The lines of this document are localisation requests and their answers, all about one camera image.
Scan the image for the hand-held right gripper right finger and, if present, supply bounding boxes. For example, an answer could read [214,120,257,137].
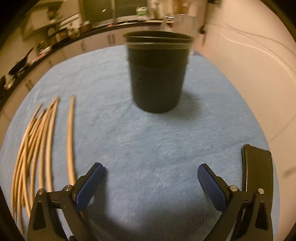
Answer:
[198,163,274,241]

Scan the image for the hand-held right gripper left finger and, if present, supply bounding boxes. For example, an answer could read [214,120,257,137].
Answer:
[27,163,105,241]

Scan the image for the bunch of wooden chopsticks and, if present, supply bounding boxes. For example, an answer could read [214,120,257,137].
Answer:
[11,95,78,234]

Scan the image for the metal chopstick holder cup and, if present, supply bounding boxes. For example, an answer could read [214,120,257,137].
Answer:
[122,31,194,113]

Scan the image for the black flat plastic object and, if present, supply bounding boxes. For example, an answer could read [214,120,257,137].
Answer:
[242,144,273,193]

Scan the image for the blue towel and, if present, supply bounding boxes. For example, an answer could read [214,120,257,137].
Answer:
[0,44,280,241]

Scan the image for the beige lower kitchen cabinets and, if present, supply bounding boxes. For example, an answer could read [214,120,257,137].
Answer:
[0,32,130,121]

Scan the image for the brown cooking pot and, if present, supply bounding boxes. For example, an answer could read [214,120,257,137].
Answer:
[80,20,93,35]

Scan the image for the frosted glass pitcher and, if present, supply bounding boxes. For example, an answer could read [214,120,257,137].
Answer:
[174,13,199,39]

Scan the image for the kitchen window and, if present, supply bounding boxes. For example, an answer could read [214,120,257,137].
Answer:
[80,0,151,22]

